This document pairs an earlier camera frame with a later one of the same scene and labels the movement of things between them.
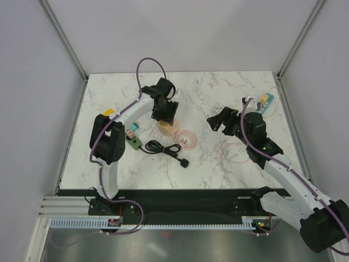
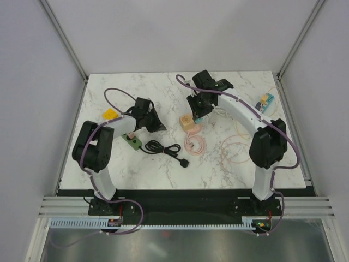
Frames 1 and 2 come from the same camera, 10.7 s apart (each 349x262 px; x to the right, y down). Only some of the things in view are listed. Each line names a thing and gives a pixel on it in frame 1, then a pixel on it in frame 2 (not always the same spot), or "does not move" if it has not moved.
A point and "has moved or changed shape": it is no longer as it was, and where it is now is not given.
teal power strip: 265,106 does not move
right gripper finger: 215,121 → 204,109
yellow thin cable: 279,98 does not move
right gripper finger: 222,116 → 196,108
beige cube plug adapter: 164,128 → 186,121
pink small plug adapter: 130,134 does not move
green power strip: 135,143 does not move
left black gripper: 169,117 → 158,125
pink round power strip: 175,126 → 197,128
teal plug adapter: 134,126 has moved or changed shape
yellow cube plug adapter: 109,111 does not move
